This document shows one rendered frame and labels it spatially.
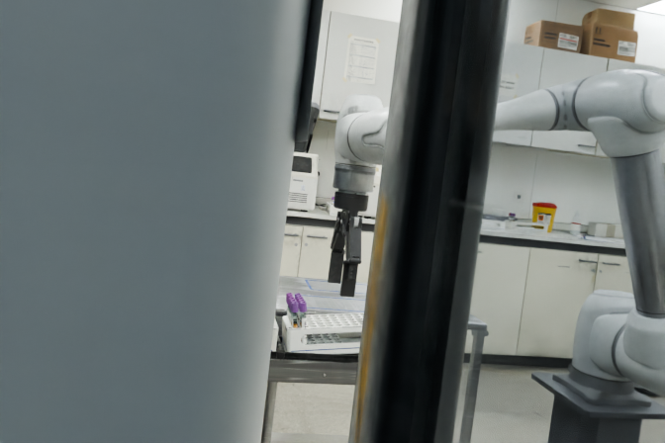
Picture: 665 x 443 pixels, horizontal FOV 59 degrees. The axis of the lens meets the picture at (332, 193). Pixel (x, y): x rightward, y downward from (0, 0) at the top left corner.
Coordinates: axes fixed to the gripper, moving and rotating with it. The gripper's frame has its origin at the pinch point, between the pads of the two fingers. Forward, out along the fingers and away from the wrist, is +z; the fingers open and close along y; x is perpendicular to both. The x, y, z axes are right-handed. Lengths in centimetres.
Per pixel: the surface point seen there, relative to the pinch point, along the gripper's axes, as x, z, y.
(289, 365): 10.3, 16.7, -6.1
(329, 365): 1.9, 16.3, -6.1
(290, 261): -24, 34, 228
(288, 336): 10.9, 11.3, -4.2
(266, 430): 8, 47, 29
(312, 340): 4.9, 13.0, -0.5
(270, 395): 8.3, 37.2, 28.8
